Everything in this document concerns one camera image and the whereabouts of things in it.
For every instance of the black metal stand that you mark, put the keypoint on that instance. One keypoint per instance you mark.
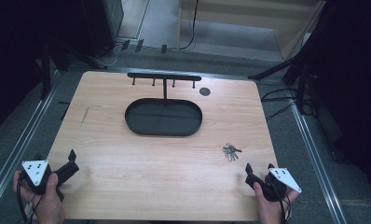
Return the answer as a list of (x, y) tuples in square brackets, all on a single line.
[(45, 71)]

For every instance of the person's right hand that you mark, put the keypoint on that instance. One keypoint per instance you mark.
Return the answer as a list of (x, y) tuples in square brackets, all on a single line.
[(269, 208)]

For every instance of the black key rack with tray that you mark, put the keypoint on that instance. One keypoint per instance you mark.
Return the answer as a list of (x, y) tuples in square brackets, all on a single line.
[(163, 116)]

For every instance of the black tripod stand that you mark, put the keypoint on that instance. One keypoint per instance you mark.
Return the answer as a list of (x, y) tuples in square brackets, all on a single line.
[(298, 77)]

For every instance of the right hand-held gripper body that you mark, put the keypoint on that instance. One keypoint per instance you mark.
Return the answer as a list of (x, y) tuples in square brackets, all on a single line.
[(278, 182)]

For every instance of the black cabinet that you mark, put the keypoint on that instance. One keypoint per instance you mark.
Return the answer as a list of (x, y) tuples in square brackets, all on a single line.
[(103, 25)]

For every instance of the bunch of metal keys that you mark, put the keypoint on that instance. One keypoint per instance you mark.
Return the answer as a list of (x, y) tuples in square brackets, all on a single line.
[(230, 152)]

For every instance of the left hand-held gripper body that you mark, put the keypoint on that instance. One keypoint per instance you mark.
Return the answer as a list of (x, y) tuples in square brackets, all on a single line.
[(35, 172)]

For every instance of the silver floor rail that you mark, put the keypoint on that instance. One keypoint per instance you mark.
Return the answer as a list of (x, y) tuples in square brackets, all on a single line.
[(20, 146), (315, 158)]

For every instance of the person's left hand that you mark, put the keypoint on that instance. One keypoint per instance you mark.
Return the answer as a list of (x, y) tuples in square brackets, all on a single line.
[(48, 202)]

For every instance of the black tape strip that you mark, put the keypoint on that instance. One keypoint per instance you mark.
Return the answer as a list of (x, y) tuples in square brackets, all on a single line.
[(164, 48), (125, 45), (139, 45)]

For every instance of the black round table grommet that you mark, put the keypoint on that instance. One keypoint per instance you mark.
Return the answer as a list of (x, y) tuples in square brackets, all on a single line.
[(204, 91)]

